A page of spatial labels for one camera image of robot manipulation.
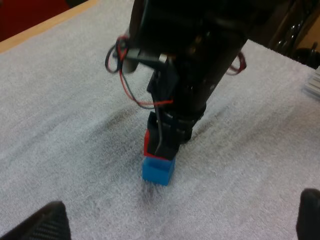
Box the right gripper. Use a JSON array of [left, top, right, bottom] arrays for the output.
[[146, 29, 249, 161]]

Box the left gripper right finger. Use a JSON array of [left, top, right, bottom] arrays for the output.
[[295, 188, 320, 240]]

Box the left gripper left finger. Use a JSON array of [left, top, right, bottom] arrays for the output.
[[0, 200, 71, 240]]

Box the red cube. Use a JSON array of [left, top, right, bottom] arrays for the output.
[[142, 129, 169, 161]]

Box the blue cube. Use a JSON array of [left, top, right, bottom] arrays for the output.
[[141, 155, 177, 187]]

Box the black cable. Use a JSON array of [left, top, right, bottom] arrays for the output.
[[124, 48, 176, 157]]

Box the ribbed aluminium rail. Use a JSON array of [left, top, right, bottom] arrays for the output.
[[303, 71, 320, 102]]

